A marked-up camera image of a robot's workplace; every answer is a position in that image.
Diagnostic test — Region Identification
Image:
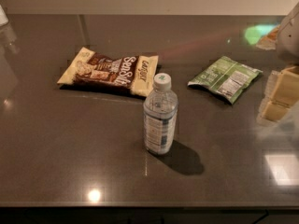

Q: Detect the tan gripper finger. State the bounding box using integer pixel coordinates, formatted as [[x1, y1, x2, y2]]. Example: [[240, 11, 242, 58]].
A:
[[264, 66, 299, 107], [257, 98, 290, 124]]

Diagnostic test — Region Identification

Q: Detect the white object at left edge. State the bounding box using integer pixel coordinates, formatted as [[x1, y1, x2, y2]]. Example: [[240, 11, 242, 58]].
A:
[[0, 5, 8, 26]]

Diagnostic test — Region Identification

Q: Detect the clear plastic water bottle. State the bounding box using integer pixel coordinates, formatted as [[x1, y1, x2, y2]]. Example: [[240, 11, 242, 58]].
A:
[[143, 73, 178, 155]]

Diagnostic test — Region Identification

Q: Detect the green jalapeno chip bag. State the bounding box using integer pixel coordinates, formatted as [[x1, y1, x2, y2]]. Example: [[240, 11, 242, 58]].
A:
[[188, 56, 262, 105]]

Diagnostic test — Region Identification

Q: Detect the brown sea salt snack bag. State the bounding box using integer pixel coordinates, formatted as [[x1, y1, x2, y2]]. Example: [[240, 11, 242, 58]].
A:
[[57, 48, 158, 97]]

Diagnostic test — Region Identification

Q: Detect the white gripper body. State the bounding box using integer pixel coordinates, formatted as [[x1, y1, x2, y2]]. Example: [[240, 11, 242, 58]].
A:
[[276, 2, 299, 62]]

